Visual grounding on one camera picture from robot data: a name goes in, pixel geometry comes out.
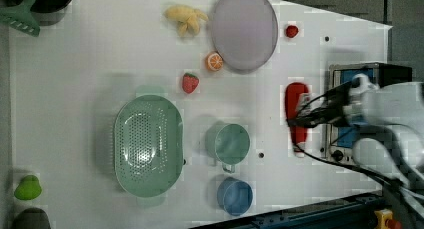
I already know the green plush pear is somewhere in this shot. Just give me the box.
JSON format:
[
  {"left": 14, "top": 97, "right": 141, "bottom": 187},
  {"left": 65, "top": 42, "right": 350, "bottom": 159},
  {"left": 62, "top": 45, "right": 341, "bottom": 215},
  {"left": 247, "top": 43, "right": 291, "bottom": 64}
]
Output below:
[{"left": 14, "top": 175, "right": 42, "bottom": 201}]

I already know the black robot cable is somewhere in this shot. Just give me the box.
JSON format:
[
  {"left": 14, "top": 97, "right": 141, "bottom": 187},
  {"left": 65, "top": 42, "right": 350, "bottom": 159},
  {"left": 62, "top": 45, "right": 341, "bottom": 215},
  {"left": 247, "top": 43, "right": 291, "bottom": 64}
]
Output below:
[{"left": 293, "top": 88, "right": 424, "bottom": 203}]

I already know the green metal cup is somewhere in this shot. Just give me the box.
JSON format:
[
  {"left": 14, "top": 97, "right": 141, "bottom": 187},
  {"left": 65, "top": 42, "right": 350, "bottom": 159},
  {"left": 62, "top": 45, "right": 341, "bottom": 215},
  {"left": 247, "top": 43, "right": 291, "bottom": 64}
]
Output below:
[{"left": 205, "top": 123, "right": 250, "bottom": 173}]

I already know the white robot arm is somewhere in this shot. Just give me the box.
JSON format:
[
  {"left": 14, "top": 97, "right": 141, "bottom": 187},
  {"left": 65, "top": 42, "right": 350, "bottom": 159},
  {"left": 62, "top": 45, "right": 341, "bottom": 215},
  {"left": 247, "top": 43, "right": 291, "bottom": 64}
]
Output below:
[{"left": 284, "top": 74, "right": 423, "bottom": 220}]

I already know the blue metal cup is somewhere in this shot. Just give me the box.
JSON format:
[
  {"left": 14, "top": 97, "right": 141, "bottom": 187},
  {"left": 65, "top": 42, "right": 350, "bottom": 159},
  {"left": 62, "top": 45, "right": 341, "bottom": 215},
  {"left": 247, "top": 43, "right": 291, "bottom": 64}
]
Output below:
[{"left": 217, "top": 177, "right": 253, "bottom": 216}]

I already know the black toaster oven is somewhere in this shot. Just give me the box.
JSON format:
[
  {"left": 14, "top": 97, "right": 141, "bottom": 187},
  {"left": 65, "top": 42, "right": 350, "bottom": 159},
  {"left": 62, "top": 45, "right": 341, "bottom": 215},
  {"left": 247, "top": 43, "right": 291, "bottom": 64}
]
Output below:
[{"left": 321, "top": 62, "right": 413, "bottom": 164}]

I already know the red plush ketchup bottle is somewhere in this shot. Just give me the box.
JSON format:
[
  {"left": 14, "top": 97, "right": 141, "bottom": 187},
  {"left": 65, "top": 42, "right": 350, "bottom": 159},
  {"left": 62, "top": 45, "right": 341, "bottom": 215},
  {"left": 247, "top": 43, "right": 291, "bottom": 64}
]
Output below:
[{"left": 284, "top": 82, "right": 309, "bottom": 158}]

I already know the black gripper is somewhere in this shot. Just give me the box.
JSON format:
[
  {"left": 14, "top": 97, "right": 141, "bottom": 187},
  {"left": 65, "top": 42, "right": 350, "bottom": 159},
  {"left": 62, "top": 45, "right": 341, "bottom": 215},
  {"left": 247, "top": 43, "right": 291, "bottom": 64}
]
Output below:
[{"left": 286, "top": 82, "right": 352, "bottom": 128}]

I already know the lilac oval plate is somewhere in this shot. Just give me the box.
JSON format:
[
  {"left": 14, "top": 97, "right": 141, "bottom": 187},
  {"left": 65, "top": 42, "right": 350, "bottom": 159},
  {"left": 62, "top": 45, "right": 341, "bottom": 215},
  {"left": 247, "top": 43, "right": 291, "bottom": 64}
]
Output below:
[{"left": 210, "top": 0, "right": 278, "bottom": 71}]

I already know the black cylindrical holder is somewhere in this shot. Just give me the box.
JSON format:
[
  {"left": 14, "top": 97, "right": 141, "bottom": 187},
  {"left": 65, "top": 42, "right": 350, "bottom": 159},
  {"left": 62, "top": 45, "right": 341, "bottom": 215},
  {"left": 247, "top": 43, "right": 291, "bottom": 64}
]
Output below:
[
  {"left": 6, "top": 0, "right": 72, "bottom": 26},
  {"left": 11, "top": 208, "right": 51, "bottom": 229}
]

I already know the green oval strainer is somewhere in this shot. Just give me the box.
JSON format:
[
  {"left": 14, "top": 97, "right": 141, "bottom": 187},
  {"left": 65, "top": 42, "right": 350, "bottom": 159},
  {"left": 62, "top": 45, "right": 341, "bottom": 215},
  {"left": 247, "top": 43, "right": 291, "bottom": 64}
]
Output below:
[{"left": 113, "top": 85, "right": 184, "bottom": 208}]

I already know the green slotted spatula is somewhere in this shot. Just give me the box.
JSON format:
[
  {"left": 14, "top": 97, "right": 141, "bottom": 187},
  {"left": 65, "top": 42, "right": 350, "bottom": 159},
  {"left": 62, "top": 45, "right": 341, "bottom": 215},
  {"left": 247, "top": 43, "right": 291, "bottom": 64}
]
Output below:
[{"left": 0, "top": 0, "right": 40, "bottom": 37}]

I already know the small red plush strawberry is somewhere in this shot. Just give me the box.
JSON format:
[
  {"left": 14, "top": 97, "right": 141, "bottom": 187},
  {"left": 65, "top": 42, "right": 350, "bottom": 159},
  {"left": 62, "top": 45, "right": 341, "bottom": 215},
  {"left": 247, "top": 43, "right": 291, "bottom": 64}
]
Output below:
[{"left": 285, "top": 25, "right": 299, "bottom": 38}]

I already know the plush orange slice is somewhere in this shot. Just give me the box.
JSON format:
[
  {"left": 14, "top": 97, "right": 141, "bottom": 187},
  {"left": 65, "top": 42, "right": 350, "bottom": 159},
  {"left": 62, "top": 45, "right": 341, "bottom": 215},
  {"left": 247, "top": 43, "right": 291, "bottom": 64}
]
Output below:
[{"left": 205, "top": 52, "right": 223, "bottom": 72}]

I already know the plush peeled banana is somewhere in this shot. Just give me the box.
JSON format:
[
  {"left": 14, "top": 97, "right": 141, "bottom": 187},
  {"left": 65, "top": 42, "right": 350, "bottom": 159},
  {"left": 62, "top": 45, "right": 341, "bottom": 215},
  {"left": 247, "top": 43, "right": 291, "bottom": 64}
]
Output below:
[{"left": 164, "top": 5, "right": 209, "bottom": 37}]

